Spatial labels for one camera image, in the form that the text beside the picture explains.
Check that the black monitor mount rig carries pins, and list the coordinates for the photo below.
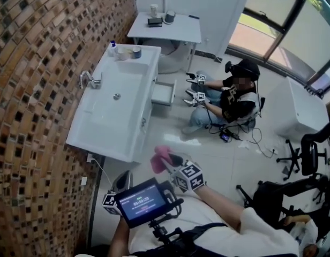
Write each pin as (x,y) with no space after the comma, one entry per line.
(170,205)

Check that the white cup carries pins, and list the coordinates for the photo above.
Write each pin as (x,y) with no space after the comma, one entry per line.
(122,55)

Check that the person's right forearm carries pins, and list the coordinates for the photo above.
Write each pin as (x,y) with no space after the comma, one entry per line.
(221,207)

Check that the white sink vanity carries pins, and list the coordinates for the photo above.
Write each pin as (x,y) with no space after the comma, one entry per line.
(108,122)

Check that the grey cup on shelf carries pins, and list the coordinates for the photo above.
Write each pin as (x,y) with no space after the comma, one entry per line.
(170,17)

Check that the white wall socket plate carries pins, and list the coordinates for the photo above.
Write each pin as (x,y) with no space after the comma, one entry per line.
(84,181)

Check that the black chest harness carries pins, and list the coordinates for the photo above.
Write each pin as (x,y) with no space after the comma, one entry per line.
(202,231)

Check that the person's left forearm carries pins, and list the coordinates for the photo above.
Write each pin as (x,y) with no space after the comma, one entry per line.
(119,240)

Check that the small white bottle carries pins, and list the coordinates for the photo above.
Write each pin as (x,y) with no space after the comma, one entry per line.
(154,11)

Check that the black rectangular box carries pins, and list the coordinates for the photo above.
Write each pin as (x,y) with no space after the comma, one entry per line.
(155,22)

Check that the black chest monitor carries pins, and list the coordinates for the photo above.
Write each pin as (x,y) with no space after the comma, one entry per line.
(141,203)

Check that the person's light t-shirt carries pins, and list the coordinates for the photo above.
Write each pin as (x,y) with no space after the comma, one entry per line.
(256,237)

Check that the small floor monitor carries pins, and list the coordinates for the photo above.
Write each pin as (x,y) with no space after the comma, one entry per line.
(225,137)

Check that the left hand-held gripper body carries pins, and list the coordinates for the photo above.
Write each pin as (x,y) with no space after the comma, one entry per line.
(110,203)

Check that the large window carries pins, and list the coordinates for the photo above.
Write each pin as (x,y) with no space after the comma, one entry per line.
(274,31)

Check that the chrome sink drain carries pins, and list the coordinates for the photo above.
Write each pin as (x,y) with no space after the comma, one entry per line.
(116,96)

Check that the dark blue cup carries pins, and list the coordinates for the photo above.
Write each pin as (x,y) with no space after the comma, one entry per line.
(137,53)

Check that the chrome faucet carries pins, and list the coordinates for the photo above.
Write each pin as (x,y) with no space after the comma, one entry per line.
(94,82)

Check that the black remote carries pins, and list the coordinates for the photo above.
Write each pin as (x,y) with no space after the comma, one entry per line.
(194,17)

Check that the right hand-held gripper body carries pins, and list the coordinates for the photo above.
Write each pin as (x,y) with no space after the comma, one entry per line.
(190,177)

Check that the white side table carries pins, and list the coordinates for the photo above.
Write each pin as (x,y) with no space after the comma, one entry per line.
(175,29)

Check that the black office chair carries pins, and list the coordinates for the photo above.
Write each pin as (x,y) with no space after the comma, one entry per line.
(288,194)
(312,154)

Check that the blue capped bottle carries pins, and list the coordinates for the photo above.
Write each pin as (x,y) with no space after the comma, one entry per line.
(113,52)

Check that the white floor cabinet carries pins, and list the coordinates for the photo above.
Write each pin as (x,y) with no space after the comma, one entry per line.
(301,108)

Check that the pink cloth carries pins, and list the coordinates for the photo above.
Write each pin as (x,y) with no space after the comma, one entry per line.
(159,160)

